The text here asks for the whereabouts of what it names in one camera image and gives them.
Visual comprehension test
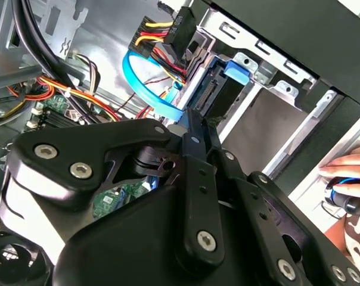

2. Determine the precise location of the power wire with black plug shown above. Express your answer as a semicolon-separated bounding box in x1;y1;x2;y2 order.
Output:
128;5;198;87

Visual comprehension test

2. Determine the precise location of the person hand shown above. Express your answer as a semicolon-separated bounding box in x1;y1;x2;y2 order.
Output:
318;145;360;184

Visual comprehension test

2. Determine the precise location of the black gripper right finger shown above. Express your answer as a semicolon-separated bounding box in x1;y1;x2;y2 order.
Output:
201;117;360;286

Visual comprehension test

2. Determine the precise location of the hard disk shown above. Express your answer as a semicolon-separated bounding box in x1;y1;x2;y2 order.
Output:
179;56;252;123

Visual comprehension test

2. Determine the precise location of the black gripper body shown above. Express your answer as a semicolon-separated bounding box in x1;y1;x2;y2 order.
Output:
52;145;277;286

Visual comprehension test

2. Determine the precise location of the blue data wire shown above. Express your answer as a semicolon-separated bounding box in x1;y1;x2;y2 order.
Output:
122;49;187;123

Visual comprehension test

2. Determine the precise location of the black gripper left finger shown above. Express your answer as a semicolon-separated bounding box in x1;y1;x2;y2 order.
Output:
0;108;226;269

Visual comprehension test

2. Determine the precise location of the round black tool blue ring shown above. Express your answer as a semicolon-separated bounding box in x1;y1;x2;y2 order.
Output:
323;176;360;216

